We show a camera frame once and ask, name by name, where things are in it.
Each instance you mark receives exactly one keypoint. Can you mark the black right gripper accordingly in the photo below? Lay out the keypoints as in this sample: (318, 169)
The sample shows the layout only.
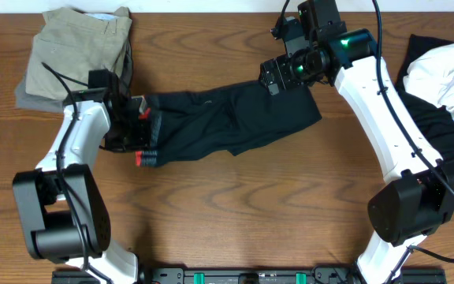
(281, 65)

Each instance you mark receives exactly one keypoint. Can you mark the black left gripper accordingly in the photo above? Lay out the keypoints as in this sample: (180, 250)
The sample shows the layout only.
(143, 140)

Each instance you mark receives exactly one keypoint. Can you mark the black leggings red waistband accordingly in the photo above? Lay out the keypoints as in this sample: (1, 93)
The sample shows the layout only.
(187, 126)

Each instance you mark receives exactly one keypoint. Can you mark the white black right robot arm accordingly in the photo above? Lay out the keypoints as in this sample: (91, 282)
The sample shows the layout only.
(418, 196)

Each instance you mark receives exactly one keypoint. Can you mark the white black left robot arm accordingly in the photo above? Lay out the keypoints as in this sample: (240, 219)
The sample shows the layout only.
(62, 213)

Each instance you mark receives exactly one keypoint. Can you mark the folded khaki pants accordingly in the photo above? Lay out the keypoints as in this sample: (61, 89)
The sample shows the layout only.
(73, 44)

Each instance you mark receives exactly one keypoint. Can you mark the white crumpled shirt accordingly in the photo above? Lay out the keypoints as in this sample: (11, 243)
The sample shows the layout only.
(431, 77)

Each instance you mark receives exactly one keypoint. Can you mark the black garment with logo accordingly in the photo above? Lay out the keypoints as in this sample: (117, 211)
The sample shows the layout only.
(435, 123)

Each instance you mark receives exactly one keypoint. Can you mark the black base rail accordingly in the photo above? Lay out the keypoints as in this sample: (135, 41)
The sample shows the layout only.
(290, 277)

